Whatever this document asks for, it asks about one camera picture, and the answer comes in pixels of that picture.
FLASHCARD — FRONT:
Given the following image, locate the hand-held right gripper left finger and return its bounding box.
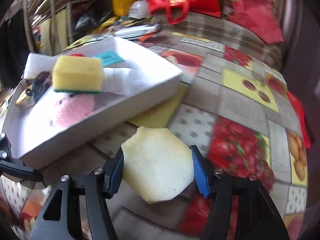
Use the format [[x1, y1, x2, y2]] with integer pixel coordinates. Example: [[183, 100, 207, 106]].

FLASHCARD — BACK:
[[29, 147, 125, 240]]

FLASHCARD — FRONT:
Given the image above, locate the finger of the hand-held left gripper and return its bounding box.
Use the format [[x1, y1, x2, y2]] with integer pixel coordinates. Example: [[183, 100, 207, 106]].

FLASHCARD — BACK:
[[0, 132, 44, 183]]

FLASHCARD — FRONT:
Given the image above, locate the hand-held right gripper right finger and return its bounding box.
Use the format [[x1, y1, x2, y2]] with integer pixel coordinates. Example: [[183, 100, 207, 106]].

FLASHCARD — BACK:
[[190, 144, 290, 240]]

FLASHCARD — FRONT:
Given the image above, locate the white foam sponge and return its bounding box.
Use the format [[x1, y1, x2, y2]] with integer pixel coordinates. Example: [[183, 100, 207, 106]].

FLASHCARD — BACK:
[[121, 126, 195, 204]]

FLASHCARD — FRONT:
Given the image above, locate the pink plush toy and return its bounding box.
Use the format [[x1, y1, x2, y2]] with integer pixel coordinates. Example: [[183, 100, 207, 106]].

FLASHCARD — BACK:
[[49, 91, 97, 128]]

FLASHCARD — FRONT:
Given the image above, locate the yellow sponge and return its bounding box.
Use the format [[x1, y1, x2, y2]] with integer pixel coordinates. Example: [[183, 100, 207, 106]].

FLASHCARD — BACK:
[[52, 56, 104, 93]]

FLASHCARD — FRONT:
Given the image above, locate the white foam block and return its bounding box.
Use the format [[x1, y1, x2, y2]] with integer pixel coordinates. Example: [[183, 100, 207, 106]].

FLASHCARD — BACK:
[[25, 52, 59, 79]]

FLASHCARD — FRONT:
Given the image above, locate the white cardboard box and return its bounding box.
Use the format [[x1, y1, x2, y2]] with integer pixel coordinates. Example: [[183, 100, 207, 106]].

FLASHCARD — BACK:
[[5, 37, 184, 167]]

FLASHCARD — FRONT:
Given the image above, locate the yellow cleaning cloth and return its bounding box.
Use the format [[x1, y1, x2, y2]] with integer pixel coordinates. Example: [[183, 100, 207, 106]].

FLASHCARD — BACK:
[[128, 84, 189, 128]]

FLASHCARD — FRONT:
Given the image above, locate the fruit printed tablecloth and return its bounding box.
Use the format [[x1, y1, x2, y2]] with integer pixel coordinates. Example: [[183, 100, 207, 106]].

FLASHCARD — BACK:
[[0, 31, 309, 240]]

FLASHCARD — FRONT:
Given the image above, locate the white rolled towel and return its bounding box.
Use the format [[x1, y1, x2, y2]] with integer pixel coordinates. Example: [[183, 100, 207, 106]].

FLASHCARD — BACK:
[[101, 66, 137, 96]]

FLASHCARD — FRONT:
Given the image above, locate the flat red gift bag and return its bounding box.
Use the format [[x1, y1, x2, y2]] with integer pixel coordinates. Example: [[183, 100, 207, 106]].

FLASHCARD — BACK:
[[287, 91, 312, 149]]

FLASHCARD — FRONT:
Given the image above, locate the teal paper label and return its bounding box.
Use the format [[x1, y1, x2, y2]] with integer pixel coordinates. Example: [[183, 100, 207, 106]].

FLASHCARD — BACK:
[[91, 51, 124, 68]]

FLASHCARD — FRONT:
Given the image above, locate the dark cloth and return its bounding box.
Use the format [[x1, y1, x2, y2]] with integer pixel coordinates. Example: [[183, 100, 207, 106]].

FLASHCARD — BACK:
[[0, 15, 29, 90]]

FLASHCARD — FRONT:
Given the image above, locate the plaid blanket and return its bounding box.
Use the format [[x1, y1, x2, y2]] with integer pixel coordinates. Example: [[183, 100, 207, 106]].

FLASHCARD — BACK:
[[160, 10, 283, 65]]

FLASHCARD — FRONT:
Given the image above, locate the metal rack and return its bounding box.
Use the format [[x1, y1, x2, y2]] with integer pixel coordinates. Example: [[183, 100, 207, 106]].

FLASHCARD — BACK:
[[22, 0, 75, 55]]

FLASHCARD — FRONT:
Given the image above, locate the black plastic bag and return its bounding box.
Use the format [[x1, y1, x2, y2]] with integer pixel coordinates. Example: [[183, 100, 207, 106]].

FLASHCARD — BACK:
[[75, 10, 95, 29]]

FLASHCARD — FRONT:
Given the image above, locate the white helmet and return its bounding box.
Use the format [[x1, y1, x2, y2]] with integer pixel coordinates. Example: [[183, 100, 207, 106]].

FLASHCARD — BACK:
[[129, 0, 150, 18]]

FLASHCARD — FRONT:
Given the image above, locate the crumpled red plastic bag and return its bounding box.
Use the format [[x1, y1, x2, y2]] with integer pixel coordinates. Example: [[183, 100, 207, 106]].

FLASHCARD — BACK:
[[231, 0, 284, 43]]

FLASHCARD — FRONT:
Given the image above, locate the yellow bag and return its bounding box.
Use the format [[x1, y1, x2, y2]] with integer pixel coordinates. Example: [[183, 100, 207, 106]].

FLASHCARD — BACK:
[[112, 0, 137, 17]]

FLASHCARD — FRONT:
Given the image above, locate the panelled metal door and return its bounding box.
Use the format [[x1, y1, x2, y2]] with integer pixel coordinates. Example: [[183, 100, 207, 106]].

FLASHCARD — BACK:
[[275, 0, 320, 140]]

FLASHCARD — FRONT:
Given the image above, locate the red tote bag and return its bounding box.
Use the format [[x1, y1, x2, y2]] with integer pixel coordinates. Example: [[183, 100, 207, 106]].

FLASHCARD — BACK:
[[145, 0, 222, 25]]

